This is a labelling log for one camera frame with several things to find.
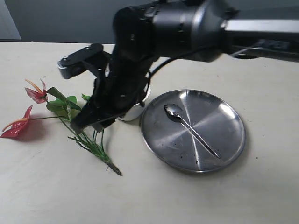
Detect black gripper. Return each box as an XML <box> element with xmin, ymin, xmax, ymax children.
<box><xmin>71</xmin><ymin>6</ymin><xmax>157</xmax><ymax>133</ymax></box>

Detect artificial red anthurium plant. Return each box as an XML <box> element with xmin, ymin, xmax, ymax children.
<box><xmin>0</xmin><ymin>79</ymin><xmax>122</xmax><ymax>176</ymax></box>

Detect small stainless steel spoon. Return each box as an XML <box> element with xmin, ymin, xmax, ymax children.
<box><xmin>164</xmin><ymin>104</ymin><xmax>221</xmax><ymax>159</ymax></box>

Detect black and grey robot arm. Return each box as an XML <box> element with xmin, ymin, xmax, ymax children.
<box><xmin>71</xmin><ymin>0</ymin><xmax>299</xmax><ymax>134</ymax></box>

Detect white plastic flower pot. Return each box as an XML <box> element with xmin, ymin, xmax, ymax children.
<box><xmin>118</xmin><ymin>83</ymin><xmax>151</xmax><ymax>121</ymax></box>

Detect round stainless steel plate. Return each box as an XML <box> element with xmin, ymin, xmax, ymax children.
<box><xmin>140</xmin><ymin>90</ymin><xmax>246</xmax><ymax>173</ymax></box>

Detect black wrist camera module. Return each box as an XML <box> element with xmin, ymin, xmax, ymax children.
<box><xmin>57</xmin><ymin>43</ymin><xmax>111</xmax><ymax>79</ymax></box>

